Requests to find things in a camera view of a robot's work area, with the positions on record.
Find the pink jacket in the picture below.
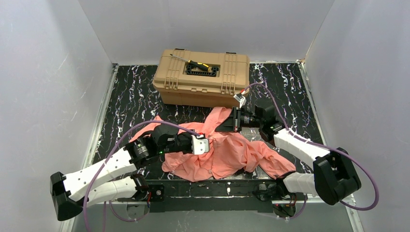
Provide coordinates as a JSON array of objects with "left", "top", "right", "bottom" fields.
[{"left": 129, "top": 106, "right": 296, "bottom": 183}]

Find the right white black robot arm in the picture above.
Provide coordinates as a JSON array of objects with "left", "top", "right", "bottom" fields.
[{"left": 215, "top": 106, "right": 362, "bottom": 205}]

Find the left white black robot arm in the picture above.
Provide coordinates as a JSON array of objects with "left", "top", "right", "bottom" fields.
[{"left": 50, "top": 120, "right": 209, "bottom": 221}]

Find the tan plastic toolbox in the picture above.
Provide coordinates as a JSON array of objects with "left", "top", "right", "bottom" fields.
[{"left": 152, "top": 49, "right": 250, "bottom": 108}]

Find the black yellow screwdriver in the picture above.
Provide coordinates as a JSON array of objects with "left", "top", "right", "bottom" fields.
[{"left": 170, "top": 54, "right": 210, "bottom": 72}]

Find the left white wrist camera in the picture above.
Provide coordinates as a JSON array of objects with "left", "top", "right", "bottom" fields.
[{"left": 191, "top": 133, "right": 210, "bottom": 155}]

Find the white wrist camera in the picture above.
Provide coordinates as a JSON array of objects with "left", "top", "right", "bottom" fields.
[
  {"left": 191, "top": 133, "right": 210, "bottom": 155},
  {"left": 234, "top": 89, "right": 247, "bottom": 108}
]

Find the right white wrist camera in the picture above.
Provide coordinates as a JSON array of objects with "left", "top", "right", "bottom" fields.
[{"left": 234, "top": 89, "right": 247, "bottom": 108}]

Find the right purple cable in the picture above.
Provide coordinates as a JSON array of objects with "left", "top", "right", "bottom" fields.
[{"left": 243, "top": 82, "right": 380, "bottom": 219}]

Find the purple cable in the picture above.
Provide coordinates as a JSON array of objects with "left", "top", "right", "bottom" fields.
[
  {"left": 243, "top": 82, "right": 380, "bottom": 219},
  {"left": 82, "top": 120, "right": 203, "bottom": 232}
]

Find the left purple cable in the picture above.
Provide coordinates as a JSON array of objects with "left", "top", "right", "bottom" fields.
[{"left": 82, "top": 120, "right": 203, "bottom": 232}]

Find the black toolbox handle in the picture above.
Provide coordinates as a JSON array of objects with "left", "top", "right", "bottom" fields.
[{"left": 184, "top": 64, "right": 220, "bottom": 77}]

